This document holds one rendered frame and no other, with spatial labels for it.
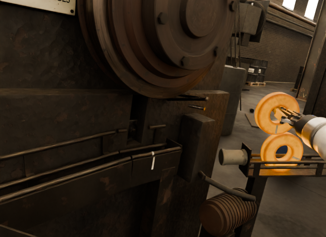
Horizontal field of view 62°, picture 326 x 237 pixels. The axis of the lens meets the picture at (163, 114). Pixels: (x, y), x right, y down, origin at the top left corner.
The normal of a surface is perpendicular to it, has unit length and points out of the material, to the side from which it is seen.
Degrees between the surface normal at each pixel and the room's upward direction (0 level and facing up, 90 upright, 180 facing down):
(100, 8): 90
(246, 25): 92
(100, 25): 90
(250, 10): 92
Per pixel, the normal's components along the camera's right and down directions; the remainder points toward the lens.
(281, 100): 0.09, 0.31
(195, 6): 0.65, 0.29
